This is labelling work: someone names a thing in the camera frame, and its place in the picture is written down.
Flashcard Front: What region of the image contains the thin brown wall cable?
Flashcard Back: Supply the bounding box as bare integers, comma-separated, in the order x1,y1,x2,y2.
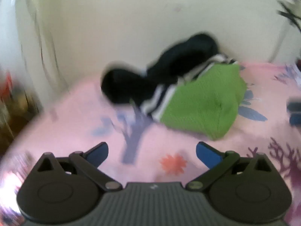
26,0,70,90

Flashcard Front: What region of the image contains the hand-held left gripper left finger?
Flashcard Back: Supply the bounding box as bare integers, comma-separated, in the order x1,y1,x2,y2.
35,142,123,191

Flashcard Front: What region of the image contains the green and black striped sweater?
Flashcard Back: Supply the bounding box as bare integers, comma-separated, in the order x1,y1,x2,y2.
101,33,247,142

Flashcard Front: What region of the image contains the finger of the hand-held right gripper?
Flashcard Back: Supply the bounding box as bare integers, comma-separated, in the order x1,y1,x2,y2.
287,100,301,126

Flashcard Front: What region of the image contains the dark blurred clutter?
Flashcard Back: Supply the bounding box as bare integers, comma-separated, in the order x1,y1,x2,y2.
0,69,41,149

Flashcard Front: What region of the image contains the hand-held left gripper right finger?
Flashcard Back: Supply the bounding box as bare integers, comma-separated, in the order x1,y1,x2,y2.
185,142,268,191

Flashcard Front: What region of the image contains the pink tree print bedsheet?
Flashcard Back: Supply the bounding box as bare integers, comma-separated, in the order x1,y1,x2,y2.
0,62,301,226

